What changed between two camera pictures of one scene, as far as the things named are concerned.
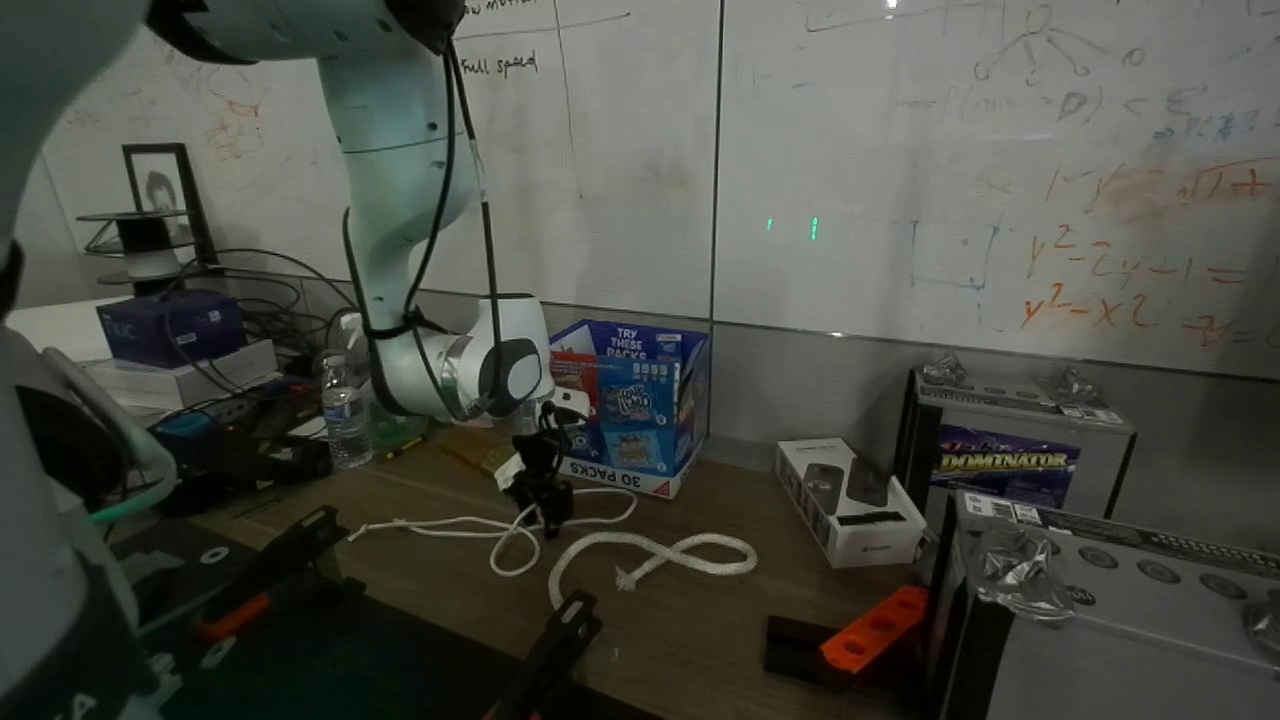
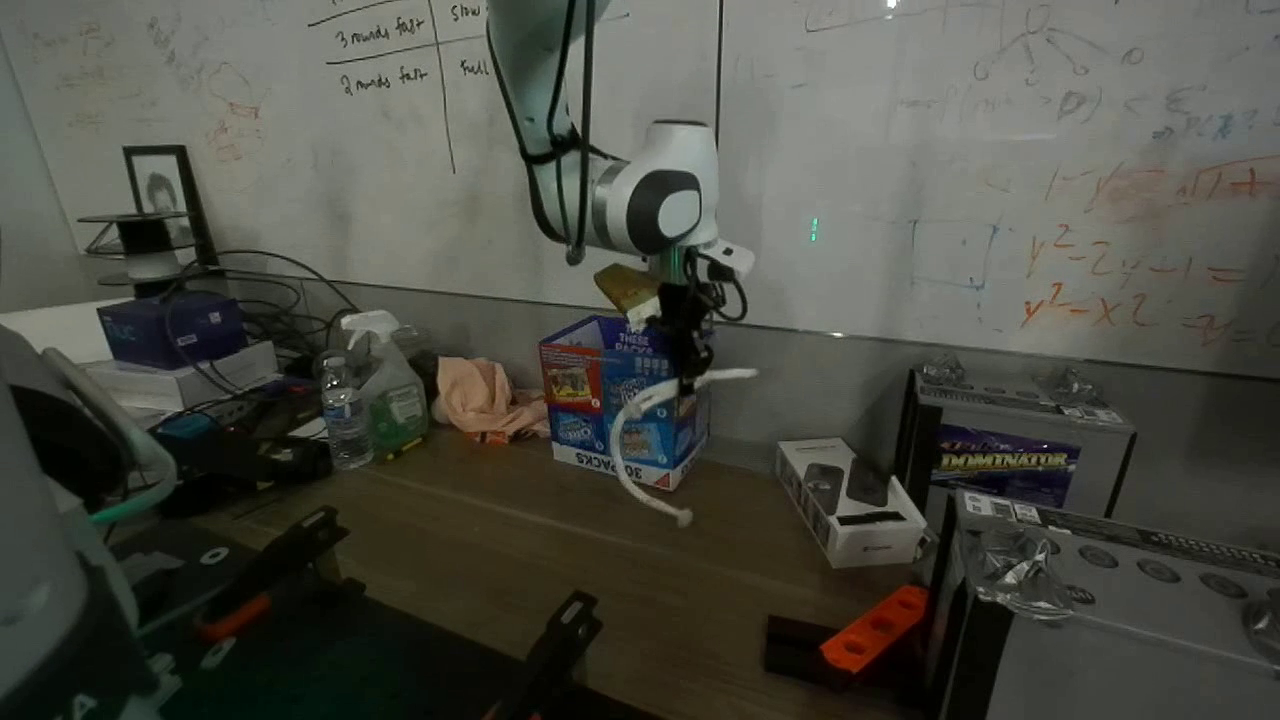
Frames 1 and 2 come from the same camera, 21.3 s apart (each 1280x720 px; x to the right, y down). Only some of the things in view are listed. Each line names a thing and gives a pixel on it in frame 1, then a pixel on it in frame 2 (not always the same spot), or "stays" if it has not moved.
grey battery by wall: x=983 y=431 stays
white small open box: x=848 y=524 stays
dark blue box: x=175 y=330 stays
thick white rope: x=658 y=552 to x=651 y=395
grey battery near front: x=1075 y=618 stays
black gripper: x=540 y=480 to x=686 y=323
